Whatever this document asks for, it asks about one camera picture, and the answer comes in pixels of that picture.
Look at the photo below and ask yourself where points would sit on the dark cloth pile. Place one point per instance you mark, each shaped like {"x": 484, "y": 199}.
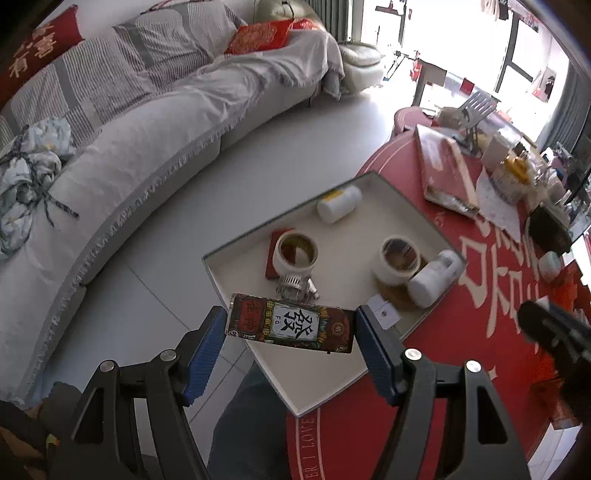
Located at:
{"x": 27, "y": 429}

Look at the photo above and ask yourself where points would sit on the white table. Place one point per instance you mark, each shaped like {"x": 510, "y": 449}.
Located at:
{"x": 429, "y": 76}

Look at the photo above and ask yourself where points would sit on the grey striped sofa throw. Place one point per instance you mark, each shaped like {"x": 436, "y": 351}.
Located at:
{"x": 115, "y": 64}

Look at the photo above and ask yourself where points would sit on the red cushion with characters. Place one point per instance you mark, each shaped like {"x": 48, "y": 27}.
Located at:
{"x": 37, "y": 50}

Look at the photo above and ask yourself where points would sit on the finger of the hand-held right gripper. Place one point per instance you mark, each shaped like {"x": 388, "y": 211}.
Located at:
{"x": 554, "y": 332}

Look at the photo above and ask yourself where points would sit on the grey shallow cardboard tray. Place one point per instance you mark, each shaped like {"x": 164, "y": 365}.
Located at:
{"x": 351, "y": 244}

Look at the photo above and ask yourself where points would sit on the patterned small box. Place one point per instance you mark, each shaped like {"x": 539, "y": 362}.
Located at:
{"x": 291, "y": 323}

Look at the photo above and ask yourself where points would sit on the white tape roll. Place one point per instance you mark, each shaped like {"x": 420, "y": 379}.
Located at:
{"x": 281, "y": 263}
{"x": 392, "y": 274}

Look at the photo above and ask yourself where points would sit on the red cardboard box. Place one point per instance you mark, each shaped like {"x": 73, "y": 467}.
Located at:
{"x": 547, "y": 383}

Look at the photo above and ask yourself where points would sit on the beige leather chair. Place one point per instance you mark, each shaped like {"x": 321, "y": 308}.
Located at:
{"x": 360, "y": 60}

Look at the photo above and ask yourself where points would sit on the red patterned cushion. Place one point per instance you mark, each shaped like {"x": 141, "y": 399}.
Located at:
{"x": 258, "y": 37}

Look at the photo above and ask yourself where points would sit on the metal spatula in stand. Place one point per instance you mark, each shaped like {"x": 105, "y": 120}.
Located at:
{"x": 478, "y": 106}

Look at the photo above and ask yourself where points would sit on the grey sofa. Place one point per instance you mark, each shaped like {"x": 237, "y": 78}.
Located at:
{"x": 138, "y": 152}

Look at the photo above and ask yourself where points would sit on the white paper sheets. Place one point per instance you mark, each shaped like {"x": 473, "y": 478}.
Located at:
{"x": 501, "y": 212}

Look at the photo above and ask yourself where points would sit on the round patterned tin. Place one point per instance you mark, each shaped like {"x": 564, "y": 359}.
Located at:
{"x": 510, "y": 182}

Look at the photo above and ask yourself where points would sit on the white carton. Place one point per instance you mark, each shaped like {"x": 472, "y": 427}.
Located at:
{"x": 494, "y": 150}

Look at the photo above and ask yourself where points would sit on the red small box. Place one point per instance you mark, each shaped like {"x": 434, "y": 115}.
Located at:
{"x": 271, "y": 258}

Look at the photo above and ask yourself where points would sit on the grey window curtain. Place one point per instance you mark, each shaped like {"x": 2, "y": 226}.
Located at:
{"x": 577, "y": 110}

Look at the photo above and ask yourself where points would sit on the white round lid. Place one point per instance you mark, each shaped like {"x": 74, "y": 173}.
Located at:
{"x": 549, "y": 265}

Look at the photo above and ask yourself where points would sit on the floral cloth bundle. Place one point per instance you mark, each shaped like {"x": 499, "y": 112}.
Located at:
{"x": 27, "y": 184}

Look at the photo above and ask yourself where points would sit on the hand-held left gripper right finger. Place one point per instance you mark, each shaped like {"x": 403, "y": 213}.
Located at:
{"x": 374, "y": 355}

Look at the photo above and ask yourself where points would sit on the red flat box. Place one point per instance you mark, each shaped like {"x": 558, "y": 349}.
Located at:
{"x": 443, "y": 166}

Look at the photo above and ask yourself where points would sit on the small white bottle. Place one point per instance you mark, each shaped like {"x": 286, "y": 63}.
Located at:
{"x": 339, "y": 205}

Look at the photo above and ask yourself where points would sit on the person's jeans leg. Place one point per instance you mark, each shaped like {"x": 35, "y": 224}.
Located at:
{"x": 249, "y": 429}

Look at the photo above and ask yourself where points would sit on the black box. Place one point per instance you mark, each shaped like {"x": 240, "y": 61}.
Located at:
{"x": 549, "y": 230}

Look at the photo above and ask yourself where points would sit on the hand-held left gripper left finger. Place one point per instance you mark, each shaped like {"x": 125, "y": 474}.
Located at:
{"x": 205, "y": 355}

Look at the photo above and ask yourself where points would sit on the large white bottle blue label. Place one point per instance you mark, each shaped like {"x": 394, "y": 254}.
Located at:
{"x": 434, "y": 277}

